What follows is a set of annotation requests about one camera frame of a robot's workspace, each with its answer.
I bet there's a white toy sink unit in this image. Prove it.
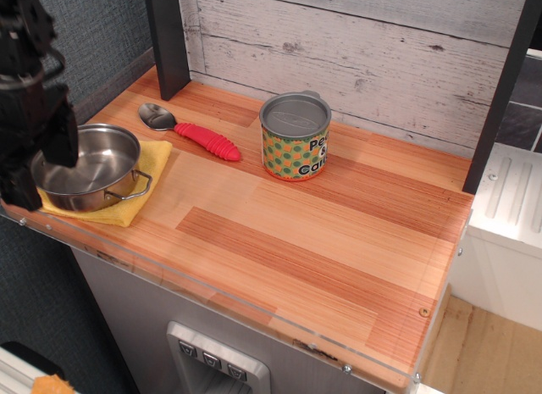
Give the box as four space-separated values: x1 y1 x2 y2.
447 48 542 332

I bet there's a dark grey right post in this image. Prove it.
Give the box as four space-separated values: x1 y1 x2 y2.
462 0 541 195

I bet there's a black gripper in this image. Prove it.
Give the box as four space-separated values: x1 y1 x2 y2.
1 84 79 211

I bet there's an orange object bottom left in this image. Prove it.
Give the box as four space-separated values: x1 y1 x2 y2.
30 375 75 394

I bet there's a dark grey left post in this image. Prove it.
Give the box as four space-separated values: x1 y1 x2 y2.
145 0 191 101

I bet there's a clear acrylic edge guard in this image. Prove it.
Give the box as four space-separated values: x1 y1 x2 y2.
1 205 426 393

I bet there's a silver dispenser panel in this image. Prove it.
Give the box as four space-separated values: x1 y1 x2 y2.
167 321 272 393

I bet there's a dark grey post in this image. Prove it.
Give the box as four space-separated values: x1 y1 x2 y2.
462 0 541 195
145 0 191 101

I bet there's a grey toy fridge cabinet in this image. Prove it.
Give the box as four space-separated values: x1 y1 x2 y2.
74 250 381 393

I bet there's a yellow folded cloth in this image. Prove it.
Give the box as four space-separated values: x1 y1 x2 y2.
36 140 174 229

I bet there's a spoon with red handle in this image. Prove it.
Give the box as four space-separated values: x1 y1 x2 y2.
138 103 241 161

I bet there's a peas and carrots toy can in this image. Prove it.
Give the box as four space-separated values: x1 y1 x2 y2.
259 91 331 182

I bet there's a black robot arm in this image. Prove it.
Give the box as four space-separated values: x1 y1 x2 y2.
1 0 78 211

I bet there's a stainless steel pot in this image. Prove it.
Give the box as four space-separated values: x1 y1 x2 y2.
30 124 153 212

